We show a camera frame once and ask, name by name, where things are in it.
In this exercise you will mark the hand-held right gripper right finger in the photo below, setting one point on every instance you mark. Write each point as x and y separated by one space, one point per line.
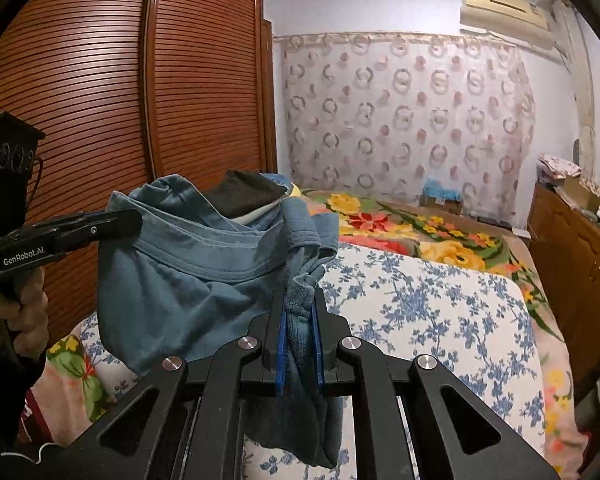
318 350

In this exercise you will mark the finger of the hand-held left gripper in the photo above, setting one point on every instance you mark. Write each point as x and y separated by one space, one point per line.
110 227
65 222

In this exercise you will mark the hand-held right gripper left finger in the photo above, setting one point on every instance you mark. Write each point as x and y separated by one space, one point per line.
280 350

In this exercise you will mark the blue pants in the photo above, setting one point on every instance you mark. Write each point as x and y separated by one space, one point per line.
180 300

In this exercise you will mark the person's left forearm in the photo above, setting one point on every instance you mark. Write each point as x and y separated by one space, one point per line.
0 410

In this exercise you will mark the person's left hand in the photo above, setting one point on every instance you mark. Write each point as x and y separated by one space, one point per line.
30 305

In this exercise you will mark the blue floral white mat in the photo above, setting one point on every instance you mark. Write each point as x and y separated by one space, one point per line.
430 320

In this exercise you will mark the folded grey cloth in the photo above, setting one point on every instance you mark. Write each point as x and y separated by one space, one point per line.
260 214

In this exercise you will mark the folded dark cloth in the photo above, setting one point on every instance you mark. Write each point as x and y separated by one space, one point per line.
245 192

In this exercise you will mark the brown slatted wooden wardrobe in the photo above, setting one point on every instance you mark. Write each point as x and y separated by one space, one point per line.
105 85

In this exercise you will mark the colourful flower blanket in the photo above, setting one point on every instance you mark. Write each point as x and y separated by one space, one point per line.
405 230

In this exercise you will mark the flat cardboard box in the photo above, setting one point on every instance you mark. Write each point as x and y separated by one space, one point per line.
442 206

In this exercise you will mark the blue plastic bag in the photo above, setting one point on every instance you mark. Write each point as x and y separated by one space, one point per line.
440 187

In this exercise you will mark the circle-patterned sheer curtain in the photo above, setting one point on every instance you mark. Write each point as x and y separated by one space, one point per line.
405 115

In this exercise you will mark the long wooden cabinet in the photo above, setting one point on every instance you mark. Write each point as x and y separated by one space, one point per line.
575 270

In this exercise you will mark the patterned cloth pile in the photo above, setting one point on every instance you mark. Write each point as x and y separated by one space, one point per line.
557 165

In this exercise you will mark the open cardboard box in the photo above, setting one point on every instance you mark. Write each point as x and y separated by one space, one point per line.
577 192

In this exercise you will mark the beige tied curtain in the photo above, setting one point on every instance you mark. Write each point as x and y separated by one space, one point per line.
582 100

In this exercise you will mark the cream wall air conditioner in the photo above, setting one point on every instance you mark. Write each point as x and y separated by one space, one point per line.
505 15

